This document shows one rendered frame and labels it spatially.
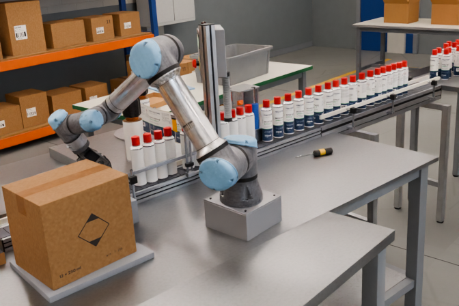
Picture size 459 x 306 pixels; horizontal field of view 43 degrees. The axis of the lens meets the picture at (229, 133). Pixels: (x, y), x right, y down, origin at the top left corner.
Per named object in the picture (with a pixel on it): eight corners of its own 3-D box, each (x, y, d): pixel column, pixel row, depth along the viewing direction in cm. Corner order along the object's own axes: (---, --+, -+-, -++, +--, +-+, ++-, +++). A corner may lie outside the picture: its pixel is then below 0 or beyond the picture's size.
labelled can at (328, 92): (327, 118, 312) (326, 80, 306) (335, 119, 309) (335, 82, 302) (321, 120, 309) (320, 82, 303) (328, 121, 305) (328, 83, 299)
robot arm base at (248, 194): (233, 186, 214) (232, 161, 211) (270, 194, 207) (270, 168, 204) (211, 202, 202) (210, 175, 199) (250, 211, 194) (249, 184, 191)
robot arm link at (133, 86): (182, 22, 199) (100, 102, 224) (165, 27, 189) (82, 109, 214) (202, 50, 199) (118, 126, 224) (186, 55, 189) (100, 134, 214)
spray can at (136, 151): (142, 181, 240) (136, 133, 234) (149, 184, 236) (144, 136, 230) (131, 184, 236) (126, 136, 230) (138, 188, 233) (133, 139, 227)
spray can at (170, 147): (172, 170, 249) (168, 124, 243) (179, 173, 246) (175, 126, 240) (162, 174, 246) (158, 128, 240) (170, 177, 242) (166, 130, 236)
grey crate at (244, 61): (235, 69, 499) (234, 43, 492) (274, 72, 475) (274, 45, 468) (190, 82, 454) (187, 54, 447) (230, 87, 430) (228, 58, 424)
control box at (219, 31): (223, 69, 247) (220, 24, 242) (227, 77, 231) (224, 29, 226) (199, 71, 247) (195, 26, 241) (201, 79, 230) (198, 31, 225)
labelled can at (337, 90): (340, 115, 315) (340, 78, 309) (341, 118, 310) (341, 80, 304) (330, 116, 316) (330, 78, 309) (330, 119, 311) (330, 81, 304)
